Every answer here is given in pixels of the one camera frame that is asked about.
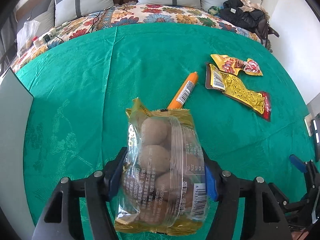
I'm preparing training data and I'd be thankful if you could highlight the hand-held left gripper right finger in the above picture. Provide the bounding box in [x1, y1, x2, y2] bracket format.
[200, 146, 293, 240]

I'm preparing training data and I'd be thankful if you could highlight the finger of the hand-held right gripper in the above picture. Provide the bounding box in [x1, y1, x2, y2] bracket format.
[289, 154, 320, 200]
[269, 182, 310, 214]

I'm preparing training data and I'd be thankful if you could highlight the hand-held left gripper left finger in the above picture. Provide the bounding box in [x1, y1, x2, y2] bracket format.
[31, 147, 128, 240]

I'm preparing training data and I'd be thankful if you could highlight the gold bag of brown eggs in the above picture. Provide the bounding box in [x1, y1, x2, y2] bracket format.
[114, 97, 209, 235]

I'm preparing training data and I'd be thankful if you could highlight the white rectangular box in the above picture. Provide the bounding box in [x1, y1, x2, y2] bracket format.
[0, 67, 34, 240]

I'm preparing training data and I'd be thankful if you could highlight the yellow snack packet red end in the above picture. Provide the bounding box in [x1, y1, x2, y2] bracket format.
[205, 63, 272, 122]

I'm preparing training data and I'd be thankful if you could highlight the orange sausage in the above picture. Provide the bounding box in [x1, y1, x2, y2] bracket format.
[167, 72, 199, 109]

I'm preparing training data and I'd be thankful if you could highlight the yellow snack packet figure print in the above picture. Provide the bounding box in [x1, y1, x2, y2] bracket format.
[210, 54, 263, 77]

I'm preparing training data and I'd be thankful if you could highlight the brown handbag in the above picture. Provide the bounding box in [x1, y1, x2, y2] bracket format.
[255, 17, 279, 43]

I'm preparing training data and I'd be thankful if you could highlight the black jacket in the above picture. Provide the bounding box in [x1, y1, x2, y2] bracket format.
[220, 0, 269, 34]

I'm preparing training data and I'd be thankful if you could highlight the white power strip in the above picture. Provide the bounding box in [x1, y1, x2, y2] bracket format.
[41, 27, 65, 43]

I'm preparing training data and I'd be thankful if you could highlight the dark wooden chair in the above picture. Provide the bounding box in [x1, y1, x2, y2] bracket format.
[0, 52, 13, 75]

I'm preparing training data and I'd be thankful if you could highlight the beige scarf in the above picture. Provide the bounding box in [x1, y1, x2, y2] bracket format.
[239, 0, 267, 13]

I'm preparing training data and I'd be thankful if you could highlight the clear plastic bag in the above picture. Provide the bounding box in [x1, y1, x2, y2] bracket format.
[16, 20, 40, 55]

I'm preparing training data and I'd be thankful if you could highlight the floral bed blanket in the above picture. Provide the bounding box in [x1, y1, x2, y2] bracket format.
[10, 2, 273, 73]

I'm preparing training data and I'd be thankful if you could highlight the black cable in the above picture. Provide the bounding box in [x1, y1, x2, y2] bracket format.
[47, 5, 130, 49]

